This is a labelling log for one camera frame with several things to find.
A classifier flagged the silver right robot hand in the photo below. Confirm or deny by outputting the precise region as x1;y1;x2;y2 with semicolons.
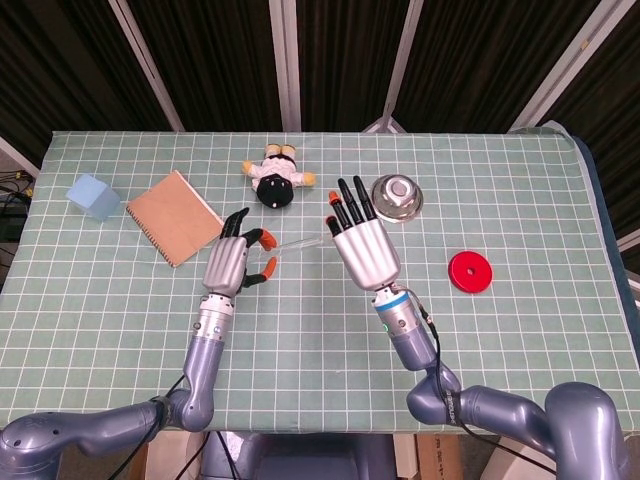
324;174;403;291

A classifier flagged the black curtain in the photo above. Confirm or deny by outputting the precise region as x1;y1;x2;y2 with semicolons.
0;0;640;241

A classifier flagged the brown cardboard box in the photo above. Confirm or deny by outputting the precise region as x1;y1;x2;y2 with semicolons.
417;433;466;480

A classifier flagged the transparent glass test tube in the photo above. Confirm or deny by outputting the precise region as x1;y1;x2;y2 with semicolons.
259;233;334;266

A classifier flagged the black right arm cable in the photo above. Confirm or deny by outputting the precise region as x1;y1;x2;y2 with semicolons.
403;287;556;474

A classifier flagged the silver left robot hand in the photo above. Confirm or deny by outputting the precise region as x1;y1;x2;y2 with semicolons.
202;207;279;297

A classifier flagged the grey-blue robot torso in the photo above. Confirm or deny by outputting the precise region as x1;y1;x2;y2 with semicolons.
199;430;396;480

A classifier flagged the light blue foam block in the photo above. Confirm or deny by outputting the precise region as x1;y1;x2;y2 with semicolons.
65;173;122;222

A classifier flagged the upturned stainless steel bowl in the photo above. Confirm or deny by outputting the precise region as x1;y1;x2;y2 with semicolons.
370;173;426;224

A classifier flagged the dark blue table padding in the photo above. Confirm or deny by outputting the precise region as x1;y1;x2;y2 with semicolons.
542;119;640;311

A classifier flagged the brown spiral notebook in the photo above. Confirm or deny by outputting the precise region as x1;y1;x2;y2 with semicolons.
125;169;226;269

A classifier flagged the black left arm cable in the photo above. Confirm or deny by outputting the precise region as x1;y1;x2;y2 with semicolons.
117;372;189;480

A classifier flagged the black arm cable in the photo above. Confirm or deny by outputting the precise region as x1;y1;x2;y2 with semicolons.
117;372;189;480
403;287;556;474

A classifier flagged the green checked tablecloth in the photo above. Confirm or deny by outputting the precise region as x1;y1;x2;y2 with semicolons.
0;130;640;436

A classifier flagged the red plastic disc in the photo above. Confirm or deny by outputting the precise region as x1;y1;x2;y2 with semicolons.
447;250;494;295

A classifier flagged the plush doll with black hair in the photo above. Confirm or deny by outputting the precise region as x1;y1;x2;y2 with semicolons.
242;143;318;210

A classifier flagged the white metal frame post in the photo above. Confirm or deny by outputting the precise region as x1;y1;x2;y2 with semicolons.
362;0;426;134
507;0;621;132
107;0;186;133
268;0;303;133

